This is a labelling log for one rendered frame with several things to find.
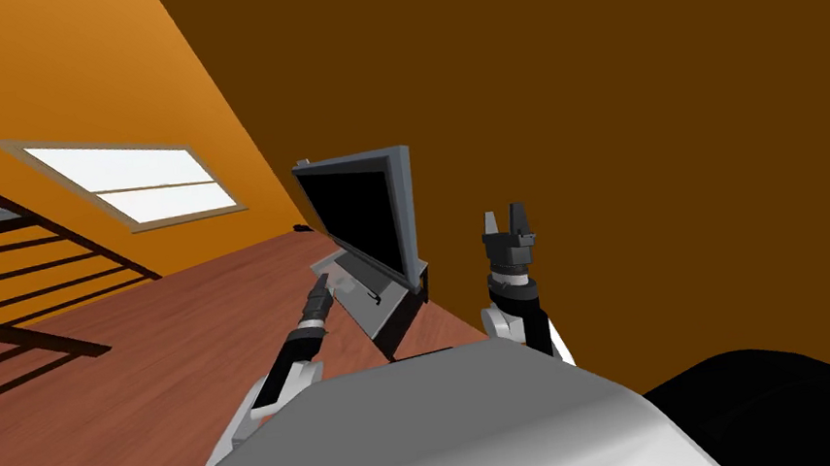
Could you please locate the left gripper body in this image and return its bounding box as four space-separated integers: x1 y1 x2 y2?
297 280 339 329

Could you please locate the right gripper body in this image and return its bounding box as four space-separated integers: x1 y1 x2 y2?
481 227 542 278

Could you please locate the grey drawer front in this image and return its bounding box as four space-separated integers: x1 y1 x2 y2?
307 241 421 347

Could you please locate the grey television with black screen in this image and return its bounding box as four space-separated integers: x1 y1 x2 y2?
288 143 427 303

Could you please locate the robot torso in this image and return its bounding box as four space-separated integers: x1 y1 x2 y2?
107 312 734 466

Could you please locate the dark drawer handle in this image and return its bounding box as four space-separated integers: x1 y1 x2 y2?
344 270 384 310

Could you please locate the window with wooden frame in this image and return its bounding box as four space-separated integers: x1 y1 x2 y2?
0 112 251 250

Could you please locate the dark brown bed frame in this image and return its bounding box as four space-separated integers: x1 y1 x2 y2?
0 175 178 419

